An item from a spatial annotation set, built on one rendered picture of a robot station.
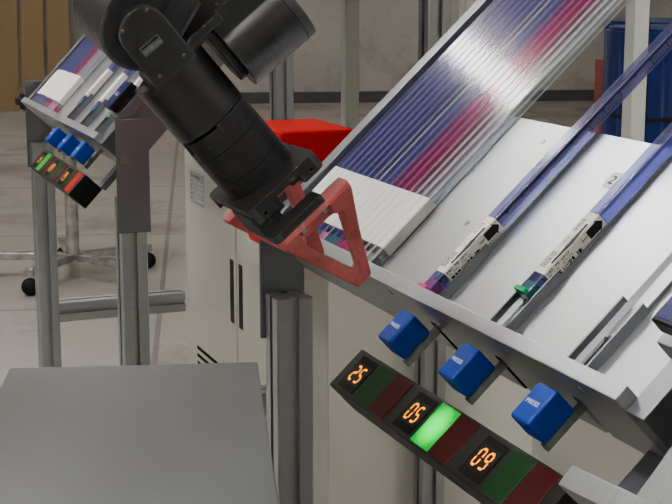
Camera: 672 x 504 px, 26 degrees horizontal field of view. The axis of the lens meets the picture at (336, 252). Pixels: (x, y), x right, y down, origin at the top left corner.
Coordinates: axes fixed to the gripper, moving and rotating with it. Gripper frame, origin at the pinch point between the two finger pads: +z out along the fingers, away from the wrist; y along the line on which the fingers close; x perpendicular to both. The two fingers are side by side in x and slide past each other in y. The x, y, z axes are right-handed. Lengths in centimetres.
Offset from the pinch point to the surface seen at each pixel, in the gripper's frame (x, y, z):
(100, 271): 1, 363, 89
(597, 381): -3.1, -26.9, 7.0
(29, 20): -100, 921, 80
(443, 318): -2.7, -4.7, 7.6
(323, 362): -2, 73, 38
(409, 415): 4.3, -6.9, 10.2
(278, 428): 9.7, 39.0, 24.7
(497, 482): 4.8, -21.3, 10.4
